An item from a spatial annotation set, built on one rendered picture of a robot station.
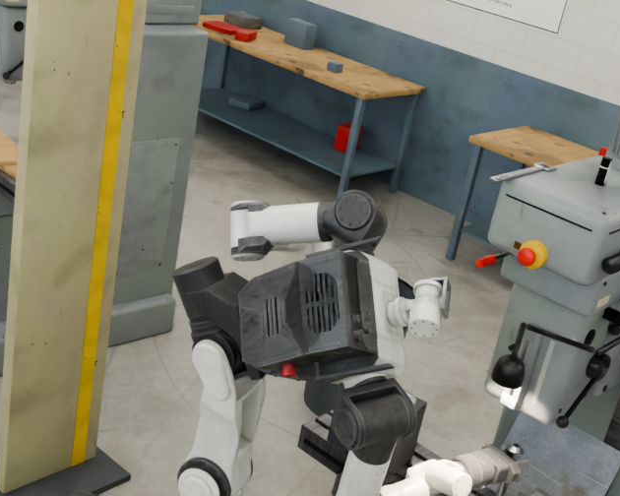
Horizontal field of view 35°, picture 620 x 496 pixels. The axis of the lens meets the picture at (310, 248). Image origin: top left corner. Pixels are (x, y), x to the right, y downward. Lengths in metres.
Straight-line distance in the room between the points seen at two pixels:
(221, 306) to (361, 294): 0.35
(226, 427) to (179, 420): 2.14
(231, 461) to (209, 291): 0.43
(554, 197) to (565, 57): 4.95
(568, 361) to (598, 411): 0.56
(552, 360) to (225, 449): 0.79
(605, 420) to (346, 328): 1.14
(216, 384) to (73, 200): 1.36
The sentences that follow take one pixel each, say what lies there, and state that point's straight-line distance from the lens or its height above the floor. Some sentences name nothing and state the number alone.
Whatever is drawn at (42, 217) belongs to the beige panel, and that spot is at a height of 1.15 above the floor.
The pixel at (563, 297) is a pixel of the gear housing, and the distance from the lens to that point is 2.23.
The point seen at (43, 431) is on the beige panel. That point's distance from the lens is 3.86.
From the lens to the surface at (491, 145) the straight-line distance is 6.38.
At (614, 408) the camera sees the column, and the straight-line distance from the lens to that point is 2.83.
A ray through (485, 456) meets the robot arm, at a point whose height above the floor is 1.18.
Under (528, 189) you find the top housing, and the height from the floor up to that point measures 1.88.
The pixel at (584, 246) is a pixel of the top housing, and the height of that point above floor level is 1.82.
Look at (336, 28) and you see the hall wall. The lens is 8.15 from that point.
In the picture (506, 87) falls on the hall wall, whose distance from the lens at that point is 7.24.
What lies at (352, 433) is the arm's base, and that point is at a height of 1.41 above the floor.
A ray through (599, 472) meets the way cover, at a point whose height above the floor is 1.03.
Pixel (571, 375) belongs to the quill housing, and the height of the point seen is 1.46.
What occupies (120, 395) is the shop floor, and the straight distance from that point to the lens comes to 4.57.
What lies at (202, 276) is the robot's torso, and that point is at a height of 1.54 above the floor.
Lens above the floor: 2.49
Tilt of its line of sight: 23 degrees down
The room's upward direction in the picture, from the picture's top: 11 degrees clockwise
